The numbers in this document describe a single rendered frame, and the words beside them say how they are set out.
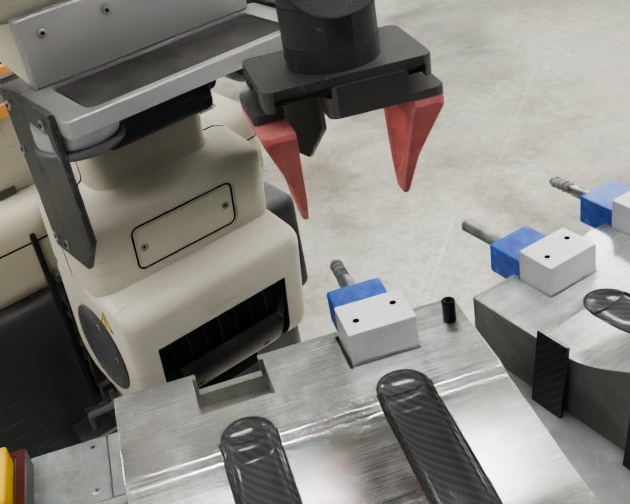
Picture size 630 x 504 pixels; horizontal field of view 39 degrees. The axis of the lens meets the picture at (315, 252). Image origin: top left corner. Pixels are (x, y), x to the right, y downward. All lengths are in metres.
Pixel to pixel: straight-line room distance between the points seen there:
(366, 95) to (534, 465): 0.24
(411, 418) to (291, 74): 0.23
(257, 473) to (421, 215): 1.95
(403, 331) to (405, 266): 1.67
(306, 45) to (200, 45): 0.30
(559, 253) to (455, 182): 1.91
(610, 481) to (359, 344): 0.20
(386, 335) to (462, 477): 0.12
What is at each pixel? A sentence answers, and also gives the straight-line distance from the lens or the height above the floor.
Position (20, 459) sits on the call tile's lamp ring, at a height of 0.82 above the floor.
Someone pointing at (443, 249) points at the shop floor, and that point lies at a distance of 2.34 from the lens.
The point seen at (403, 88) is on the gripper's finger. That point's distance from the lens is 0.53.
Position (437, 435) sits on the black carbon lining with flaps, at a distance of 0.58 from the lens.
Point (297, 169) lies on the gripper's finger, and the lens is 0.54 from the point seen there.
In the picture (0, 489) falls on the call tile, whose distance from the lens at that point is 0.71.
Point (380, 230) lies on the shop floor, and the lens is 2.45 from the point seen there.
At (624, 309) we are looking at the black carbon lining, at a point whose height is 0.85.
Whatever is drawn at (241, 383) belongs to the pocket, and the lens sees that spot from 0.66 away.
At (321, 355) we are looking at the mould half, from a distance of 0.64.
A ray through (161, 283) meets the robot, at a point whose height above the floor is 0.80.
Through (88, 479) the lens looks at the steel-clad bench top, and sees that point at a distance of 0.74.
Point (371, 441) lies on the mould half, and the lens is 0.58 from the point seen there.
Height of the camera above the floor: 1.30
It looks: 33 degrees down
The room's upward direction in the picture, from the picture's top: 11 degrees counter-clockwise
